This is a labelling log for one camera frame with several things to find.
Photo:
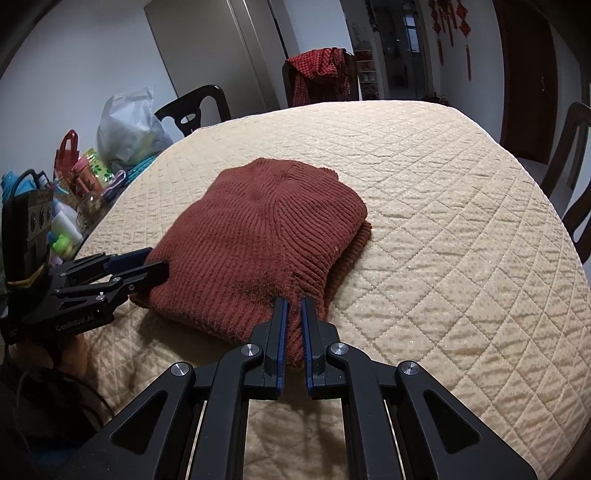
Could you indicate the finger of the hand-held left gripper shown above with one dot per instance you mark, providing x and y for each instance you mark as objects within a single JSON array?
[
  {"x": 129, "y": 259},
  {"x": 143, "y": 277}
]

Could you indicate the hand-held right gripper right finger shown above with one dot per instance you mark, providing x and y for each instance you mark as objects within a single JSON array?
[{"x": 310, "y": 346}]

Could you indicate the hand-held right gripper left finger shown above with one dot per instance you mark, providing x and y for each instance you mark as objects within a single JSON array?
[{"x": 279, "y": 341}]

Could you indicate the rust red knitted sweater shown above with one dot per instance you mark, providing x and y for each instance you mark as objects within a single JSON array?
[{"x": 258, "y": 230}]

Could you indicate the person's left hand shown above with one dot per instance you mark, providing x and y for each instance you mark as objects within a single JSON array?
[{"x": 76, "y": 353}]

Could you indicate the green yellow toy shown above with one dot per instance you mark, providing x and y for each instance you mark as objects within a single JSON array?
[{"x": 62, "y": 247}]

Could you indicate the white plastic bottle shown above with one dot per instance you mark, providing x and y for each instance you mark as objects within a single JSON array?
[{"x": 67, "y": 224}]

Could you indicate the blue water bottle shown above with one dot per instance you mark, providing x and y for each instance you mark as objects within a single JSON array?
[{"x": 9, "y": 184}]

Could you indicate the clear glass jar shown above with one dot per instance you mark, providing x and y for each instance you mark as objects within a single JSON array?
[{"x": 90, "y": 207}]

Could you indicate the pink lidded bottle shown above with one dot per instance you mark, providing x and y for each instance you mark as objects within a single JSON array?
[{"x": 83, "y": 177}]

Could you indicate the red gift bag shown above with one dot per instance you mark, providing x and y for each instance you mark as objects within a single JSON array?
[{"x": 64, "y": 159}]

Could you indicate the teal knitted cloth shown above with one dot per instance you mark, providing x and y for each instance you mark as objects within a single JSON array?
[{"x": 138, "y": 170}]

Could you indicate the green leaf-print bag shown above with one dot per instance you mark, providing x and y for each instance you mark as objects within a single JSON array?
[{"x": 99, "y": 168}]

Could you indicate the white plastic bag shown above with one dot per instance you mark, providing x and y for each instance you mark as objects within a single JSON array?
[{"x": 129, "y": 129}]

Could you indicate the beige quilted blanket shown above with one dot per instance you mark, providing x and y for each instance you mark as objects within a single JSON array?
[{"x": 438, "y": 230}]

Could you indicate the black wooden chair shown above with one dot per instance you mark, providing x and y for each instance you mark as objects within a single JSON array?
[
  {"x": 561, "y": 152},
  {"x": 212, "y": 99},
  {"x": 288, "y": 92}
]

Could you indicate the grey tall cabinet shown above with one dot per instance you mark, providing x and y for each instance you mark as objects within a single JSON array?
[{"x": 207, "y": 46}]

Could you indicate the red checked garment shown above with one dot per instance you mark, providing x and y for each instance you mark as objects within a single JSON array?
[{"x": 318, "y": 64}]

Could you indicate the shoe rack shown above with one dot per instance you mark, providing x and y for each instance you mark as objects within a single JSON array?
[{"x": 368, "y": 74}]

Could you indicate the window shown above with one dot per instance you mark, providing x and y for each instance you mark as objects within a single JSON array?
[{"x": 410, "y": 32}]

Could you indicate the dark brown door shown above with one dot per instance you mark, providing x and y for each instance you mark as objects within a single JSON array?
[{"x": 526, "y": 92}]

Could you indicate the red Chinese knot ornament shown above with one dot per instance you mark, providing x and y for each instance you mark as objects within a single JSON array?
[
  {"x": 450, "y": 23},
  {"x": 466, "y": 32},
  {"x": 437, "y": 27}
]

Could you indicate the dark doorway frame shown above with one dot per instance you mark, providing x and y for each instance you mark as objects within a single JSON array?
[{"x": 427, "y": 46}]

